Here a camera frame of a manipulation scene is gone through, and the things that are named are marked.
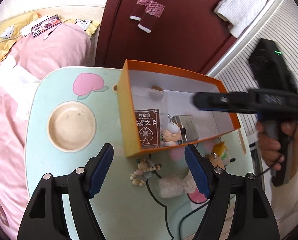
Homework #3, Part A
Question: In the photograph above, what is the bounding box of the orange cardboard box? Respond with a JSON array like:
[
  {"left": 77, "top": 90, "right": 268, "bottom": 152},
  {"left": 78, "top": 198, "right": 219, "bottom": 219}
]
[{"left": 117, "top": 59, "right": 240, "bottom": 158}]

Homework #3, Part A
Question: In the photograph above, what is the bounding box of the thin black cable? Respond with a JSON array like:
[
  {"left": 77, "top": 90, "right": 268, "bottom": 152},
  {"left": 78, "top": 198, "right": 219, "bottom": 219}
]
[{"left": 254, "top": 130, "right": 293, "bottom": 178}]

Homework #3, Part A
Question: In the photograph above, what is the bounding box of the person's right hand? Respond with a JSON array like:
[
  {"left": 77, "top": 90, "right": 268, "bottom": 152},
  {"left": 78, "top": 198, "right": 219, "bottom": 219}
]
[{"left": 257, "top": 120, "right": 298, "bottom": 172}]

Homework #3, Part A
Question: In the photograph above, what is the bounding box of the red striped scarf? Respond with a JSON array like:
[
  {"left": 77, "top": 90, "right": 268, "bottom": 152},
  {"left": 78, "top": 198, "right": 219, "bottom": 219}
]
[{"left": 129, "top": 0, "right": 182, "bottom": 33}]

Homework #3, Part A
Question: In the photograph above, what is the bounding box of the dark red door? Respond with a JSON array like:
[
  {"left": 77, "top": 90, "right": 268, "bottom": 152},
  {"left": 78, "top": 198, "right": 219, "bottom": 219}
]
[{"left": 94, "top": 0, "right": 240, "bottom": 77}]

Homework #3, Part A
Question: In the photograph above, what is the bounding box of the yellow white plush keychain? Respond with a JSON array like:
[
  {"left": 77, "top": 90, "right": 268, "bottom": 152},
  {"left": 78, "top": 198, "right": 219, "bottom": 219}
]
[{"left": 206, "top": 142, "right": 236, "bottom": 170}]

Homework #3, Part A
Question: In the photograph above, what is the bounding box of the smartphone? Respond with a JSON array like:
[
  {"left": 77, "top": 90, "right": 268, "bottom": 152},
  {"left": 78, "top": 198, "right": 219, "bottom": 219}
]
[{"left": 31, "top": 15, "right": 60, "bottom": 38}]

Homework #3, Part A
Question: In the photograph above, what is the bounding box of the silver metal tin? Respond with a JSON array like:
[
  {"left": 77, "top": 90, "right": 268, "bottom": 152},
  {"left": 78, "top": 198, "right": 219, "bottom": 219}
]
[{"left": 172, "top": 114, "right": 199, "bottom": 145}]

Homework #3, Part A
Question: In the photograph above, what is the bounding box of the pink duvet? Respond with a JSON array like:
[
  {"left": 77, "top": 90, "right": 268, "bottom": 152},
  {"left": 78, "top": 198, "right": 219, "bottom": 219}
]
[{"left": 0, "top": 19, "right": 94, "bottom": 233}]

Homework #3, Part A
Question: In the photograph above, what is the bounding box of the clear plastic bag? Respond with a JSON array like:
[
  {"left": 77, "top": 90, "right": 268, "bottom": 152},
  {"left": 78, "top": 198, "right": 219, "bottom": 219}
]
[{"left": 133, "top": 86, "right": 169, "bottom": 130}]

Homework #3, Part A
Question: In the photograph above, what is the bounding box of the white tissue roll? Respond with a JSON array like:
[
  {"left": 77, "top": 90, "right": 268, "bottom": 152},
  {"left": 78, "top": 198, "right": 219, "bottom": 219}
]
[{"left": 0, "top": 55, "right": 42, "bottom": 120}]

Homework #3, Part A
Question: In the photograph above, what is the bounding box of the brown card box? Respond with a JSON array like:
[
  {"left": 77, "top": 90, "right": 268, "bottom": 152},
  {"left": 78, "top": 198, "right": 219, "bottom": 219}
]
[{"left": 134, "top": 109, "right": 161, "bottom": 150}]

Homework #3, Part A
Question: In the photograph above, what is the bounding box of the shell bracelet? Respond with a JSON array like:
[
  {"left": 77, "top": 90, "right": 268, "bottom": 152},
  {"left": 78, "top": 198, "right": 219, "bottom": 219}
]
[{"left": 130, "top": 158, "right": 162, "bottom": 187}]

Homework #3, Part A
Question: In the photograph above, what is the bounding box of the white charging cable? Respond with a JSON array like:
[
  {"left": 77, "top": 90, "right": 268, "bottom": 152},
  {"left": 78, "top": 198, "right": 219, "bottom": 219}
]
[{"left": 42, "top": 21, "right": 72, "bottom": 41}]

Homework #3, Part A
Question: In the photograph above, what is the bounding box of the clear bubble wrap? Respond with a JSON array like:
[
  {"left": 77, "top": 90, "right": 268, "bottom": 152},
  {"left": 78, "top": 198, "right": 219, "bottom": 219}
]
[{"left": 156, "top": 176, "right": 186, "bottom": 198}]

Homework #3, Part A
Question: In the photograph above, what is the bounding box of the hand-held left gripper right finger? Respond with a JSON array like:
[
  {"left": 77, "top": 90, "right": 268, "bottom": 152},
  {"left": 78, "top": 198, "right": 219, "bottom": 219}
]
[{"left": 184, "top": 144, "right": 282, "bottom": 240}]

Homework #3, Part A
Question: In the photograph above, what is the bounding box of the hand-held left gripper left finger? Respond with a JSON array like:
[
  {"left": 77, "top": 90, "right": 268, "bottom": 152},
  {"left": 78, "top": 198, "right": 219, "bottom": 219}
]
[{"left": 17, "top": 143, "right": 114, "bottom": 240}]

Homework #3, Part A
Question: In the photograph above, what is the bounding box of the yellow cartoon pillow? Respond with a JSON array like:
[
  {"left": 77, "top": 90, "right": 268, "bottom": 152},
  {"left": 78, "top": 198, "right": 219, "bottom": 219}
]
[{"left": 0, "top": 12, "right": 101, "bottom": 67}]

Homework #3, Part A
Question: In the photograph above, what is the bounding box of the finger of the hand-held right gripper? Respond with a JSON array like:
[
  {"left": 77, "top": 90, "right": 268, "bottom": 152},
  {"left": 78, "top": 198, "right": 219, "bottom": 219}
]
[{"left": 193, "top": 92, "right": 256, "bottom": 114}]

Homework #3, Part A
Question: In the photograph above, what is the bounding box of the white knitted sweater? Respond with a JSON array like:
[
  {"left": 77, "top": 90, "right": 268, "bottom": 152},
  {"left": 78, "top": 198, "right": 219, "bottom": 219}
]
[{"left": 213, "top": 0, "right": 285, "bottom": 37}]

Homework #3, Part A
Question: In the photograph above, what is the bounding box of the white-haired plush doll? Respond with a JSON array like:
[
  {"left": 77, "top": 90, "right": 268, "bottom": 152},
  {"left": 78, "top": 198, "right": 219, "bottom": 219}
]
[{"left": 160, "top": 122, "right": 187, "bottom": 147}]

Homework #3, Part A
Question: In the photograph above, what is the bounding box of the white power strip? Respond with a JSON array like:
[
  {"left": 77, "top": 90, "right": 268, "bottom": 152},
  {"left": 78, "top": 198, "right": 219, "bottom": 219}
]
[{"left": 20, "top": 15, "right": 54, "bottom": 39}]

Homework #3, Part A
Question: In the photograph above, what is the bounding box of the person's cream clothing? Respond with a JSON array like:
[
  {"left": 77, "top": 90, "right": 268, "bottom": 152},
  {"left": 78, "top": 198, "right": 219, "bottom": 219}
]
[{"left": 264, "top": 170, "right": 298, "bottom": 230}]

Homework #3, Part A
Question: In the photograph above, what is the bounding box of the white slatted panel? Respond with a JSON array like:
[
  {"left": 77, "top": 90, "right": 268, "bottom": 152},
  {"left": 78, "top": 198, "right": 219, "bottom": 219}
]
[{"left": 206, "top": 0, "right": 298, "bottom": 130}]

